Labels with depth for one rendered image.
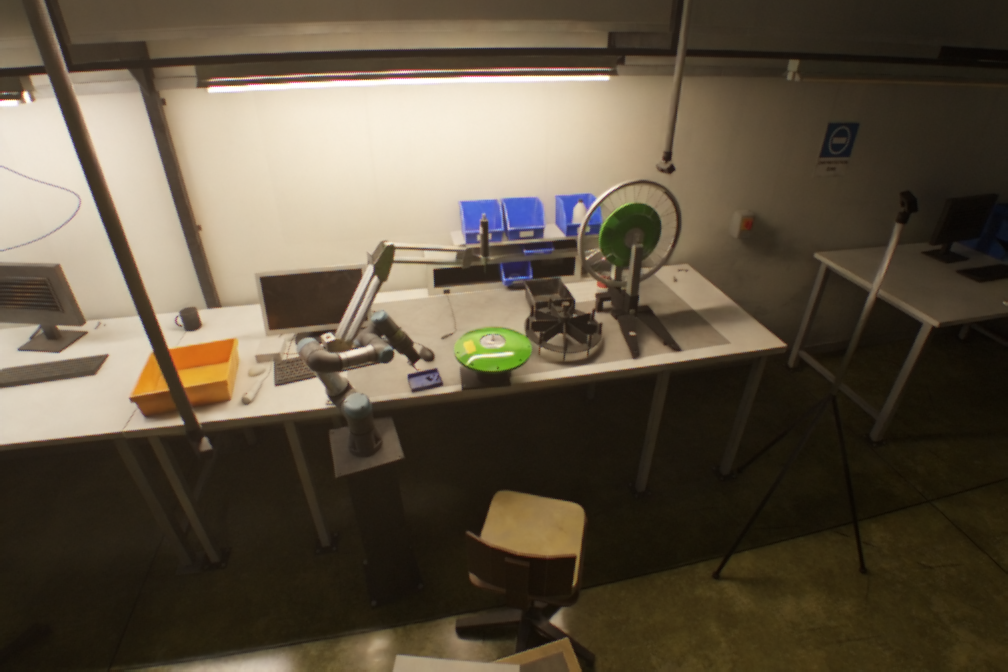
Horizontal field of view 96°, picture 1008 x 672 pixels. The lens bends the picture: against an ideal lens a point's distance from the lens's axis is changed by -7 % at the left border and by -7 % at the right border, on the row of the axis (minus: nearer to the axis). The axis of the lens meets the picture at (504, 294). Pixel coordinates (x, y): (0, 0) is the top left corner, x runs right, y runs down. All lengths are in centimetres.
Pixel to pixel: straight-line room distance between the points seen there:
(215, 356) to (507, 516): 142
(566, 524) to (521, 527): 16
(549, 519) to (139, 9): 263
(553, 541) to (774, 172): 248
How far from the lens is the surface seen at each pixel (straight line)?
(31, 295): 298
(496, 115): 257
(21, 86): 238
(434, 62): 201
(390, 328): 186
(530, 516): 196
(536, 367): 212
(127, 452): 244
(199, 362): 248
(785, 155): 341
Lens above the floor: 219
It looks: 29 degrees down
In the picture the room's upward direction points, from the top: straight up
